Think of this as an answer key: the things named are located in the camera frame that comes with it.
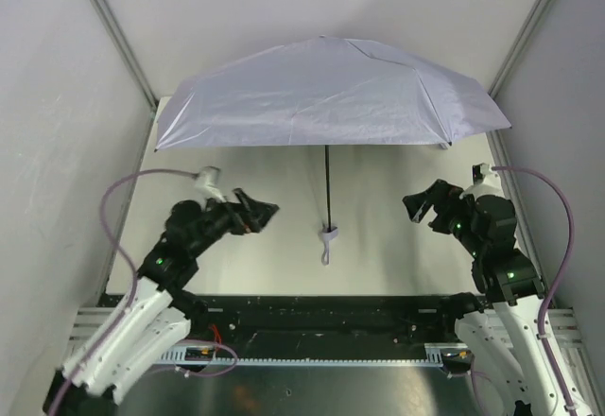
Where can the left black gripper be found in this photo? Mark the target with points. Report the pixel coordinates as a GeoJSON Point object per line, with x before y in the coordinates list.
{"type": "Point", "coordinates": [241, 213]}

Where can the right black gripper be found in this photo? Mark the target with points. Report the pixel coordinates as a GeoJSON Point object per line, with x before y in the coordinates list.
{"type": "Point", "coordinates": [440, 206]}

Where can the lavender folding umbrella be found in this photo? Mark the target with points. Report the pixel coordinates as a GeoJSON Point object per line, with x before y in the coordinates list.
{"type": "Point", "coordinates": [326, 92]}

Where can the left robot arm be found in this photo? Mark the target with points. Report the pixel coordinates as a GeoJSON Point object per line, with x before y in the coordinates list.
{"type": "Point", "coordinates": [157, 312]}

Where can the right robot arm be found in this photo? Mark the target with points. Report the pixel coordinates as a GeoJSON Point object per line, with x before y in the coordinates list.
{"type": "Point", "coordinates": [529, 372]}

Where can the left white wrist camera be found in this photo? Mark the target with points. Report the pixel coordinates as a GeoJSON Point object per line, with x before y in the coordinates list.
{"type": "Point", "coordinates": [206, 183]}

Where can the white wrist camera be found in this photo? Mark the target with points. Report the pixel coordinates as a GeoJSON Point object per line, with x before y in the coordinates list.
{"type": "Point", "coordinates": [206, 183]}
{"type": "Point", "coordinates": [486, 182]}

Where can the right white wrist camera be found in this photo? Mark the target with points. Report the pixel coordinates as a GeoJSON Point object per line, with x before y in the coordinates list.
{"type": "Point", "coordinates": [486, 182]}

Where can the grey slotted cable duct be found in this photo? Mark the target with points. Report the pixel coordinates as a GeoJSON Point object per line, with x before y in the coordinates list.
{"type": "Point", "coordinates": [395, 355]}

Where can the right aluminium frame post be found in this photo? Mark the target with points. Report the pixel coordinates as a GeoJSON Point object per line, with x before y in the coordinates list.
{"type": "Point", "coordinates": [534, 18]}

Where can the aluminium frame post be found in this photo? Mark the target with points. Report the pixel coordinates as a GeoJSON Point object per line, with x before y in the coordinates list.
{"type": "Point", "coordinates": [119, 39]}
{"type": "Point", "coordinates": [534, 18]}

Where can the left aluminium frame post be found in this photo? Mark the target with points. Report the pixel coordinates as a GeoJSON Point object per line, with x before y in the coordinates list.
{"type": "Point", "coordinates": [119, 39]}

